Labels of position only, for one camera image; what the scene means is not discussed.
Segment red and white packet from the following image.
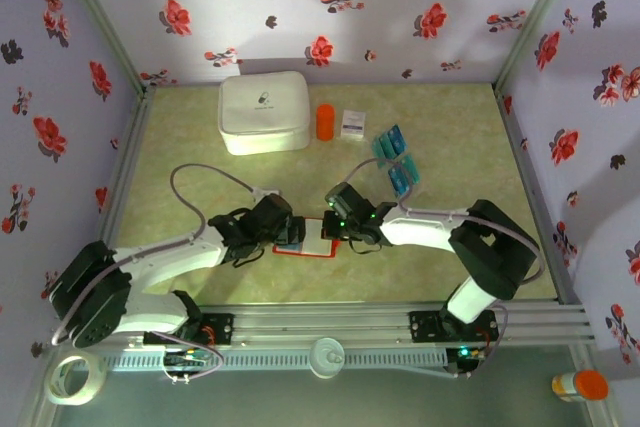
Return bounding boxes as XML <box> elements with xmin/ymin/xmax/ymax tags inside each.
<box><xmin>272</xmin><ymin>216</ymin><xmax>341</xmax><ymax>258</ymax></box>

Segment small white packet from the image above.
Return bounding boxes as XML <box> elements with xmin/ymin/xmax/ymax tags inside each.
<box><xmin>340</xmin><ymin>108</ymin><xmax>368</xmax><ymax>142</ymax></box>

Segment orange pill bottle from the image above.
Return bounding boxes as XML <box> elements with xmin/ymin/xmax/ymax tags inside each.
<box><xmin>316</xmin><ymin>103</ymin><xmax>335</xmax><ymax>142</ymax></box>

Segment white medicine pouch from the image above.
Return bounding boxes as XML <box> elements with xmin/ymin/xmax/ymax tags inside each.
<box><xmin>217</xmin><ymin>70</ymin><xmax>311</xmax><ymax>156</ymax></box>

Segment clear round plastic lid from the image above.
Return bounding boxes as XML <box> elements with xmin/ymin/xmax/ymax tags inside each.
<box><xmin>308</xmin><ymin>336</ymin><xmax>346</xmax><ymax>379</ymax></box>

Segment clear tape roll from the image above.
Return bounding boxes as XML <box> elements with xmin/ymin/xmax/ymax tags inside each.
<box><xmin>43</xmin><ymin>354</ymin><xmax>107</xmax><ymax>407</ymax></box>

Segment orange-capped pill bottle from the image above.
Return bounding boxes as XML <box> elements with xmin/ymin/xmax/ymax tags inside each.
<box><xmin>551</xmin><ymin>369</ymin><xmax>610</xmax><ymax>403</ymax></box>

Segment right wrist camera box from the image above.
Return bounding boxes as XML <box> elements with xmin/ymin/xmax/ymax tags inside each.
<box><xmin>324</xmin><ymin>182</ymin><xmax>374</xmax><ymax>221</ymax></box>

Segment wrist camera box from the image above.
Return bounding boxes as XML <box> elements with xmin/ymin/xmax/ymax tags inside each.
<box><xmin>249</xmin><ymin>187</ymin><xmax>294</xmax><ymax>236</ymax></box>
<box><xmin>324</xmin><ymin>182</ymin><xmax>374</xmax><ymax>221</ymax></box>

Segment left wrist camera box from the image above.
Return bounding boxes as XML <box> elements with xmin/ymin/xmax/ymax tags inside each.
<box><xmin>249</xmin><ymin>187</ymin><xmax>294</xmax><ymax>236</ymax></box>

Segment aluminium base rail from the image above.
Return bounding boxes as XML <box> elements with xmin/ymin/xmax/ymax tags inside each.
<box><xmin>48</xmin><ymin>300</ymin><xmax>597</xmax><ymax>348</ymax></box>

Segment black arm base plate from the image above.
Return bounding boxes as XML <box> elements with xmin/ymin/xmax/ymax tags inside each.
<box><xmin>143</xmin><ymin>313</ymin><xmax>236</xmax><ymax>347</ymax></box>
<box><xmin>408</xmin><ymin>310</ymin><xmax>499</xmax><ymax>347</ymax></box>

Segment grey left arm cable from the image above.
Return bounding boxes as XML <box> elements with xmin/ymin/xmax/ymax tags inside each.
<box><xmin>49</xmin><ymin>162</ymin><xmax>266</xmax><ymax>348</ymax></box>

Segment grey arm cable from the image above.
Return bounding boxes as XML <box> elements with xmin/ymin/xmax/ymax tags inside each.
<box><xmin>49</xmin><ymin>162</ymin><xmax>266</xmax><ymax>348</ymax></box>
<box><xmin>339</xmin><ymin>157</ymin><xmax>546</xmax><ymax>381</ymax></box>

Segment white slotted cable duct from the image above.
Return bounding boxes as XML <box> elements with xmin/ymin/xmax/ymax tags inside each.
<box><xmin>102</xmin><ymin>349</ymin><xmax>449</xmax><ymax>372</ymax></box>

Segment aluminium side rail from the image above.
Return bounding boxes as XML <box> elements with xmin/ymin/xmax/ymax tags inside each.
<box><xmin>492</xmin><ymin>84</ymin><xmax>584</xmax><ymax>306</ymax></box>
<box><xmin>74</xmin><ymin>86</ymin><xmax>159</xmax><ymax>311</ymax></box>

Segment grey right arm cable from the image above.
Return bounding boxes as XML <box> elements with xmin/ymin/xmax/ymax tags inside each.
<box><xmin>339</xmin><ymin>157</ymin><xmax>546</xmax><ymax>381</ymax></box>

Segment aluminium frame post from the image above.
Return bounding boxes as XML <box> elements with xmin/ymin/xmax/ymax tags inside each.
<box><xmin>493</xmin><ymin>0</ymin><xmax>587</xmax><ymax>93</ymax></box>
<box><xmin>48</xmin><ymin>0</ymin><xmax>157</xmax><ymax>98</ymax></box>

